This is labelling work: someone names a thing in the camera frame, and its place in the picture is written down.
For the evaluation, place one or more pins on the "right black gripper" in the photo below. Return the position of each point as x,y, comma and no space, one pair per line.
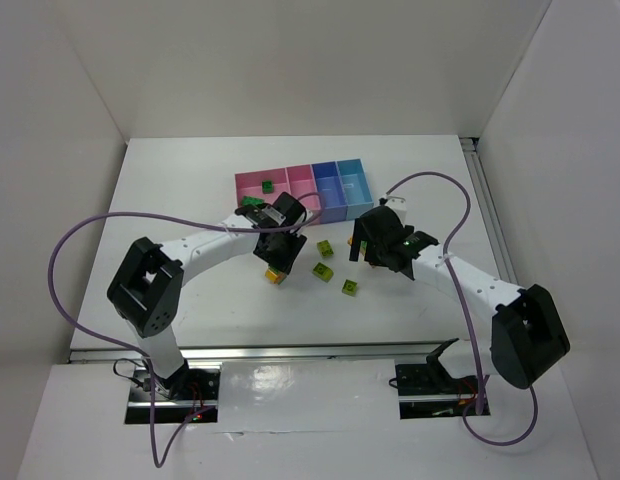
368,236

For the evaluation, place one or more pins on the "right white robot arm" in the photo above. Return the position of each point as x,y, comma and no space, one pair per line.
527,336

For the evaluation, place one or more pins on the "aluminium rail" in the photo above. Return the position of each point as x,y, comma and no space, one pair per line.
488,209
305,352

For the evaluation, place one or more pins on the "small pink container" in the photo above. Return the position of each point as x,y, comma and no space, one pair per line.
302,182

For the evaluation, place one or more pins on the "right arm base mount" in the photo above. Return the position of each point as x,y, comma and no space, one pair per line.
427,391

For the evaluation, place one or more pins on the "lime square lego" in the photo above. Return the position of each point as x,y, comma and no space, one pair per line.
349,287

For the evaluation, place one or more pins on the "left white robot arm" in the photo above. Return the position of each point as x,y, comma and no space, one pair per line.
146,288

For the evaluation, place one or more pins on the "right aluminium rail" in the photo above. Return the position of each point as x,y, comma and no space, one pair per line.
488,209

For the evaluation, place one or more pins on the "light blue container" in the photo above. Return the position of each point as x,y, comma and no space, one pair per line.
356,189

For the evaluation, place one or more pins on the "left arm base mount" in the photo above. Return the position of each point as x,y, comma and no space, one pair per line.
197,394

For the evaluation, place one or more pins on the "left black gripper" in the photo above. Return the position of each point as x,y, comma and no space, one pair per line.
278,253

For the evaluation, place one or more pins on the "green lego plate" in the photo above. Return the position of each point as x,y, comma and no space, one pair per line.
251,200

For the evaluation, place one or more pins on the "large pink container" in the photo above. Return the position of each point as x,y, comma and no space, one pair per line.
250,184

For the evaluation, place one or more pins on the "front aluminium rail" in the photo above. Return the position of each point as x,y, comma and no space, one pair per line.
305,352

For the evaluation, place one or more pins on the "dark green square lego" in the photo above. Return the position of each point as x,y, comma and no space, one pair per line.
267,187

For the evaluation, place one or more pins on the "lime lego with slope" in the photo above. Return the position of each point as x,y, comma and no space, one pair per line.
325,249

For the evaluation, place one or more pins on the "yellow round flower lego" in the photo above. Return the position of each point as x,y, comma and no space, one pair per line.
275,276

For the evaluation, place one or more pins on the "dark blue container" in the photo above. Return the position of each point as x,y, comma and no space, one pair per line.
329,185

